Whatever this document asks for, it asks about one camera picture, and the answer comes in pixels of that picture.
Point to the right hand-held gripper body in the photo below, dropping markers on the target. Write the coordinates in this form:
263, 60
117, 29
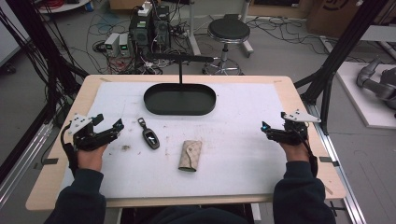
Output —
295, 129

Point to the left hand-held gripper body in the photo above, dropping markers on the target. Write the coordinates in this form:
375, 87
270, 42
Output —
83, 137

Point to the person's left hand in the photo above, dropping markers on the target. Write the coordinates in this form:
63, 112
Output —
91, 157

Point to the person's right hand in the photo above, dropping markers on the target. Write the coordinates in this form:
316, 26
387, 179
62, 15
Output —
295, 152

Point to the black car key fob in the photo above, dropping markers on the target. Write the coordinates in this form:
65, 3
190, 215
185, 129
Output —
150, 138

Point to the white table mat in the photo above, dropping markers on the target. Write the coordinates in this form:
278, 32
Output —
236, 149

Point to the black tape strip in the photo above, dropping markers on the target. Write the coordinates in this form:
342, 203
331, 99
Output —
49, 161
328, 160

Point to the black oval tray with stand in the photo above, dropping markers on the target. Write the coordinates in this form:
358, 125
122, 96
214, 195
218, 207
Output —
180, 101

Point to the white floor board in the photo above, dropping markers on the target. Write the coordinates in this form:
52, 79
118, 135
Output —
358, 102

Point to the beige patterned key case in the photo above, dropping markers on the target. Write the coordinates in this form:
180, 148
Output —
190, 155

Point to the grey power supply unit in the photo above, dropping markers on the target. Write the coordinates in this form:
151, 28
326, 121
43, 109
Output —
124, 45
111, 44

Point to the black computer tower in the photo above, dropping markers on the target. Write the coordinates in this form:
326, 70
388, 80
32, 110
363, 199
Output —
161, 29
140, 34

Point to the black round stool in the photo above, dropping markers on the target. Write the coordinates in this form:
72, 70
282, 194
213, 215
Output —
229, 31

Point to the person's dark clothed body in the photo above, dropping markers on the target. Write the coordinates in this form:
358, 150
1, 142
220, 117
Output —
199, 216

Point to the white power strip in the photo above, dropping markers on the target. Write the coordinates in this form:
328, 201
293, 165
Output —
145, 8

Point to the brown cardboard box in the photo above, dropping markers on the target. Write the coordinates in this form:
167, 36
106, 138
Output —
339, 15

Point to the round white table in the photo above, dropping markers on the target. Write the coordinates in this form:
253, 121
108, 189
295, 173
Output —
62, 6

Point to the aluminium rail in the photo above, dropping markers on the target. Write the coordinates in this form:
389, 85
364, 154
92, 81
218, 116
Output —
339, 174
21, 168

